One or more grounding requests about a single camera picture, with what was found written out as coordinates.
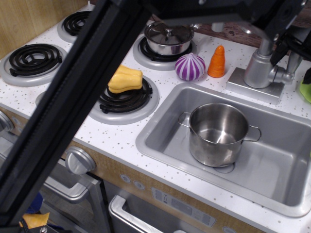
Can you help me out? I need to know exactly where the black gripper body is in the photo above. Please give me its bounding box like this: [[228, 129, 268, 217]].
[[275, 26, 311, 58]]

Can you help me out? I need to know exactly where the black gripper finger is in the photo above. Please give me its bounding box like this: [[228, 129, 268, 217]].
[[302, 68, 311, 84], [270, 41, 287, 66]]

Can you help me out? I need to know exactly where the silver faucet lever handle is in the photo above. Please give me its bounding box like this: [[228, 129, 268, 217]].
[[268, 52, 303, 84]]

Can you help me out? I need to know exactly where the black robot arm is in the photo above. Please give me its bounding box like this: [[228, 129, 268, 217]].
[[0, 0, 304, 231]]

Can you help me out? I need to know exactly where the green toy object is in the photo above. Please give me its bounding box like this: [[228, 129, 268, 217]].
[[299, 81, 311, 103]]

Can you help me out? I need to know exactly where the silver toy faucet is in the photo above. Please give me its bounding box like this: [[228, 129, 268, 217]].
[[225, 38, 285, 105]]

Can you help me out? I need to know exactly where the orange toy carrot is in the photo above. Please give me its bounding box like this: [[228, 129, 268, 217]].
[[207, 45, 225, 78]]

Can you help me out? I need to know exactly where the purple striped toy onion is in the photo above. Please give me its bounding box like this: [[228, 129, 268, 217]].
[[175, 53, 206, 81]]

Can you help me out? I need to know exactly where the grey toy sink basin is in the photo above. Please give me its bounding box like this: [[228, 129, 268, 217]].
[[136, 83, 311, 217]]

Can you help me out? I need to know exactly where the tall steel pot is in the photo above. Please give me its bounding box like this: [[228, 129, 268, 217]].
[[178, 103, 262, 167]]

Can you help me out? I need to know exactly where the lidded steel pan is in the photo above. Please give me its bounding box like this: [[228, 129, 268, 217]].
[[144, 21, 194, 56]]

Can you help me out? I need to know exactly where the back right stove burner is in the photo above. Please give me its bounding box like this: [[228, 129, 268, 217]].
[[133, 36, 198, 71]]

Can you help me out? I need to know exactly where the stove burner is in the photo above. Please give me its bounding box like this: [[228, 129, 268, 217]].
[[89, 76, 159, 125], [0, 44, 67, 87], [133, 36, 198, 71], [57, 11, 91, 44]]

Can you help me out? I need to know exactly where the yellow toy squash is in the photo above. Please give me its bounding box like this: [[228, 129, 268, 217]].
[[108, 65, 143, 94]]

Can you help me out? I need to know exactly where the front right stove burner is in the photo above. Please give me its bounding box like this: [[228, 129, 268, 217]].
[[89, 76, 159, 125]]

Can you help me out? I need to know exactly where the back left stove burner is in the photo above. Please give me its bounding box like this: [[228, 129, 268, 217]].
[[57, 11, 91, 44]]

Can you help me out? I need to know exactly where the silver oven dial knob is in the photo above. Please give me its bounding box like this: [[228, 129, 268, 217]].
[[65, 146, 96, 175]]

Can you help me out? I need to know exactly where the silver front stove knob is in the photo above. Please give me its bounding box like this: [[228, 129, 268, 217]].
[[35, 91, 47, 107]]

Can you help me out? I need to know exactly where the front left stove burner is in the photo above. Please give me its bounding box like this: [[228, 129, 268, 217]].
[[0, 44, 67, 87]]

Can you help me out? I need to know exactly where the blue object below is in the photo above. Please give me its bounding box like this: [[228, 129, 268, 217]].
[[26, 192, 43, 214]]

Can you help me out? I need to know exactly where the yellow cloth below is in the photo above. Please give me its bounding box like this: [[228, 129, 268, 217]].
[[22, 212, 50, 229]]

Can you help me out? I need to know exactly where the silver dishwasher door handle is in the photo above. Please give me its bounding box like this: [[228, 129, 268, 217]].
[[108, 195, 161, 233]]

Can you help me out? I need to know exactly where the silver oven door handle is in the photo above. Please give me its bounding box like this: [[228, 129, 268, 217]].
[[44, 167, 103, 204]]

